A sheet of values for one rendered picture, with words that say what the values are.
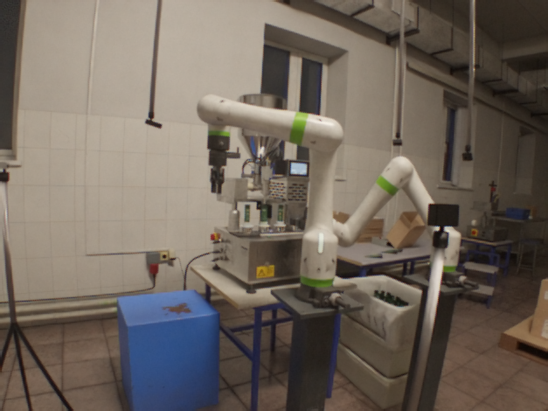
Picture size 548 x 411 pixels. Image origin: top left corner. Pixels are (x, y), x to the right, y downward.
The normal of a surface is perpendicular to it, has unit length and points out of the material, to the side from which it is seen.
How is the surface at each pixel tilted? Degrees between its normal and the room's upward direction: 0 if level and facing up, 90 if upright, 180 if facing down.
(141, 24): 90
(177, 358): 90
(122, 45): 90
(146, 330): 90
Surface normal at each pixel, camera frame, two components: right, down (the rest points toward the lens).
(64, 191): 0.53, 0.13
